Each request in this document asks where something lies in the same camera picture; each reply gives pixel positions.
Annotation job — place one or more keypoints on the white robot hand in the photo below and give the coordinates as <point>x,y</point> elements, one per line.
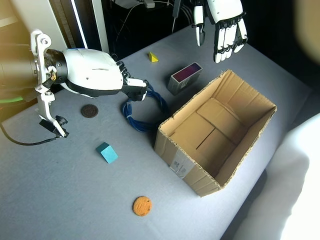
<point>95,72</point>
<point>225,10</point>

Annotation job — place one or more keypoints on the grey box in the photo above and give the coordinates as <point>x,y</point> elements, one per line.
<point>186,72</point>

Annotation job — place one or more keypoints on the open cardboard box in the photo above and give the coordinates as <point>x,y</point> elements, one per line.
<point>215,135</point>

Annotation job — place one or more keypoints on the dark brown cookie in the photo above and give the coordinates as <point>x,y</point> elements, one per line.
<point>89,111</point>

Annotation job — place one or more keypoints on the black hanging plug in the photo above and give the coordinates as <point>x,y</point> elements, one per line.
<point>177,8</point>

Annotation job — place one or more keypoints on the yellow pyramid block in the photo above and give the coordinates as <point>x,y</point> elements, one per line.
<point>152,58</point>

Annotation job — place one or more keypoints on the white power adapter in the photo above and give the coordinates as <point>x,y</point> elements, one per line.
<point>149,3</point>

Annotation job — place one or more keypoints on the white cabinet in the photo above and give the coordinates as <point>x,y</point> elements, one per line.
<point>37,15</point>

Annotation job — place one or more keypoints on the teal wedge block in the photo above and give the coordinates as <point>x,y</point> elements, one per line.
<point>108,153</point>

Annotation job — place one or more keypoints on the grey table cloth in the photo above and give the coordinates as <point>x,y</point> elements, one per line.
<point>62,187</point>

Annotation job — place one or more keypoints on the orange cookie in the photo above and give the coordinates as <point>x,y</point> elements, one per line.
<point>142,206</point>

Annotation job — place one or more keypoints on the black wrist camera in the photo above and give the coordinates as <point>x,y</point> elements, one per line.
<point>47,125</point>

